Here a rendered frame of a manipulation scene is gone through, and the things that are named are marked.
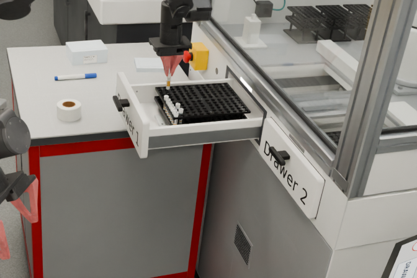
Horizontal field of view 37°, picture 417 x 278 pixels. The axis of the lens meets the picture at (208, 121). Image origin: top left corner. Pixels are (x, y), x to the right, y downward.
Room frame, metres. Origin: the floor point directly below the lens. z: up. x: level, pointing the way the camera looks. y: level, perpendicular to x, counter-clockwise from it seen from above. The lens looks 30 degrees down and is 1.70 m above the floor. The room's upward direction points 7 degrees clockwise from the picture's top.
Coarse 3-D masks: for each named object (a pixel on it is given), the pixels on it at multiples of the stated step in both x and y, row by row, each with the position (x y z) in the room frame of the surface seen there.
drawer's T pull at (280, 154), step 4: (272, 148) 1.29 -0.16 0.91; (272, 152) 1.28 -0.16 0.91; (276, 152) 1.28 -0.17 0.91; (280, 152) 1.28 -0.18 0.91; (284, 152) 1.29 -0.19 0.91; (276, 156) 1.26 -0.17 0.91; (280, 156) 1.26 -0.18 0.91; (284, 156) 1.27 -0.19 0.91; (288, 156) 1.27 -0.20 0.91; (276, 160) 1.26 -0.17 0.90; (280, 160) 1.25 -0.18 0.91; (280, 164) 1.24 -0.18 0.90; (284, 164) 1.24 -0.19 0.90
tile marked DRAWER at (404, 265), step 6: (414, 258) 0.83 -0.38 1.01; (402, 264) 0.83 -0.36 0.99; (408, 264) 0.82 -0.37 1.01; (414, 264) 0.81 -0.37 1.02; (396, 270) 0.82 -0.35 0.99; (402, 270) 0.81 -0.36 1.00; (408, 270) 0.80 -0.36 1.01; (414, 270) 0.79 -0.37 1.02; (396, 276) 0.80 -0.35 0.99; (402, 276) 0.79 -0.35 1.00; (408, 276) 0.78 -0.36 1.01
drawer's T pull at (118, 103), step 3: (114, 96) 1.46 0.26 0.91; (114, 99) 1.44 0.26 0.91; (117, 99) 1.44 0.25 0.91; (120, 99) 1.45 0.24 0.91; (123, 99) 1.45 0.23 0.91; (126, 99) 1.45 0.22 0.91; (114, 102) 1.44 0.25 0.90; (117, 102) 1.43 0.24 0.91; (120, 102) 1.43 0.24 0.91; (123, 102) 1.43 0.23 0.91; (126, 102) 1.43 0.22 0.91; (117, 105) 1.41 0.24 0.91; (120, 105) 1.41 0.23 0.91; (123, 105) 1.43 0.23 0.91; (126, 105) 1.43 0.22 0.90; (129, 105) 1.43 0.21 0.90; (117, 108) 1.41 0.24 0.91; (120, 108) 1.40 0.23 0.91; (120, 111) 1.40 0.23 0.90
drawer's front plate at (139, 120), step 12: (120, 72) 1.58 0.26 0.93; (120, 84) 1.53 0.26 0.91; (120, 96) 1.53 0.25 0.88; (132, 96) 1.44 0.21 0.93; (132, 108) 1.41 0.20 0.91; (132, 120) 1.40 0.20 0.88; (144, 120) 1.32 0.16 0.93; (144, 132) 1.32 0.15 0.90; (144, 144) 1.32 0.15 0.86; (144, 156) 1.32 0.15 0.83
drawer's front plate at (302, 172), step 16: (272, 128) 1.37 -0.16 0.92; (272, 144) 1.36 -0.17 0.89; (288, 144) 1.30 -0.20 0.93; (272, 160) 1.35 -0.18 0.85; (288, 160) 1.28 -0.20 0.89; (304, 160) 1.23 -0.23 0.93; (304, 176) 1.21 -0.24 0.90; (320, 176) 1.17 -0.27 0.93; (304, 192) 1.19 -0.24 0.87; (320, 192) 1.16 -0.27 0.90; (304, 208) 1.18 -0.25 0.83
